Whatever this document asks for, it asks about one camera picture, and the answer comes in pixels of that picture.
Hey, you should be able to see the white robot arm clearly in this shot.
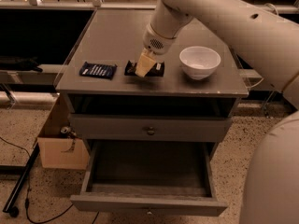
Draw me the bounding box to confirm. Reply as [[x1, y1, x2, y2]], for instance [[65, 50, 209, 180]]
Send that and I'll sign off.
[[135, 0, 299, 224]]

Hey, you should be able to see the brass drawer knob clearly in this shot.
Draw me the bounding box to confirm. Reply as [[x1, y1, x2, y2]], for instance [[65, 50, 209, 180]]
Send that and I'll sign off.
[[147, 127, 155, 135]]

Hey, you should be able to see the black metal floor bar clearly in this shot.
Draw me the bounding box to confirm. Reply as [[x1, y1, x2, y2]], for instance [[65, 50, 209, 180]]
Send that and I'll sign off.
[[0, 145, 39, 217]]

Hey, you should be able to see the open grey middle drawer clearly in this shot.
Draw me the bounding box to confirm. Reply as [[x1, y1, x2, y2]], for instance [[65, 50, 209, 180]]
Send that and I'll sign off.
[[71, 141, 227, 217]]

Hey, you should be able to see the white ceramic bowl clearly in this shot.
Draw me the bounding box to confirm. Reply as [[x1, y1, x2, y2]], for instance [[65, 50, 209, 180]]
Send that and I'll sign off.
[[179, 46, 221, 80]]

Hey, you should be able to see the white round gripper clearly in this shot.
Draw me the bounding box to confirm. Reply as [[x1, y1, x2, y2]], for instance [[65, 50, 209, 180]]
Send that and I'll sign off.
[[135, 23, 175, 77]]

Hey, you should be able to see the black cloth on shelf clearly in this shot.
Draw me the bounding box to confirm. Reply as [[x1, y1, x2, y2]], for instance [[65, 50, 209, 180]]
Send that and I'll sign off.
[[0, 56, 43, 72]]

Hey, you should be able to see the closed grey top drawer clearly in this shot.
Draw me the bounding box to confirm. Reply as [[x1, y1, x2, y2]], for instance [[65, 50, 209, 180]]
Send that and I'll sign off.
[[69, 114, 232, 143]]

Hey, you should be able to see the black floor cable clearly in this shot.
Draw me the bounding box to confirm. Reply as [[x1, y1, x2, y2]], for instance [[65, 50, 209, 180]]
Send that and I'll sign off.
[[0, 135, 101, 224]]

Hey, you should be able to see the blue snack bar wrapper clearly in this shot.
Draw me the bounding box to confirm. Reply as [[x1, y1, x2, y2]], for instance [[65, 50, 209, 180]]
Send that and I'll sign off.
[[79, 62, 118, 79]]

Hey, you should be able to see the cardboard box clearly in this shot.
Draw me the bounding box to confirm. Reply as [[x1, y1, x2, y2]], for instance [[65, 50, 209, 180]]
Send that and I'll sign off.
[[37, 96, 90, 170]]

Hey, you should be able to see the dark chocolate rxbar wrapper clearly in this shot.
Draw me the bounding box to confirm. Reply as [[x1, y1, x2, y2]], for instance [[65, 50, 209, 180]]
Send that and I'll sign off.
[[124, 61, 164, 77]]

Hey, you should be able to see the grey wooden drawer cabinet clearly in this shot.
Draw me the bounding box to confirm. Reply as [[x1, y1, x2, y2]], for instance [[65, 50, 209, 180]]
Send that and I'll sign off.
[[57, 10, 248, 119]]

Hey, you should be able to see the metal can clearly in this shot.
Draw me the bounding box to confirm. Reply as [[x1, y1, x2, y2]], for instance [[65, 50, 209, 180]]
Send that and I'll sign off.
[[60, 126, 71, 135]]

